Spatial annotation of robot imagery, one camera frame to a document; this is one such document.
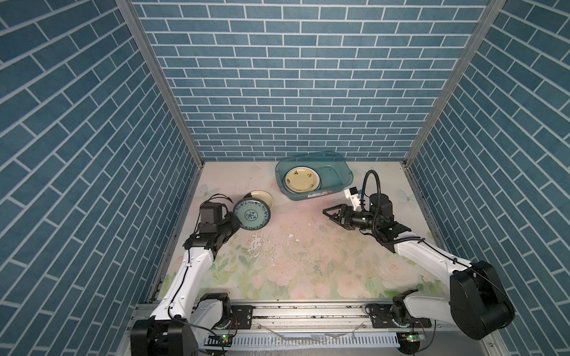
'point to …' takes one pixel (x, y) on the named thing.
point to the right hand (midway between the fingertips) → (329, 216)
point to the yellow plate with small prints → (303, 179)
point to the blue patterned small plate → (252, 213)
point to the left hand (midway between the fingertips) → (243, 219)
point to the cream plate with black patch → (260, 194)
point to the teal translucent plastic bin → (331, 166)
